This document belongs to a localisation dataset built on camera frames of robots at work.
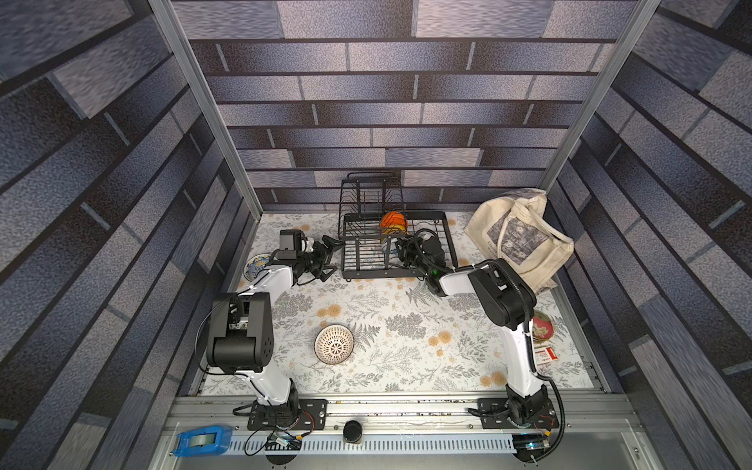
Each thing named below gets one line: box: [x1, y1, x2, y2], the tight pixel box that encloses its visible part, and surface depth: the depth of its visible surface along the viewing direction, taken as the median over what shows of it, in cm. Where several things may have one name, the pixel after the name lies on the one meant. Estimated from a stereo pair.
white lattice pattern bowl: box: [314, 323, 356, 366], surface depth 85 cm
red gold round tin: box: [531, 309, 555, 344], surface depth 87 cm
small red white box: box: [534, 345, 559, 366], surface depth 83 cm
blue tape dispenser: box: [172, 425, 233, 458], surface depth 68 cm
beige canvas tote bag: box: [464, 188, 575, 295], surface depth 99 cm
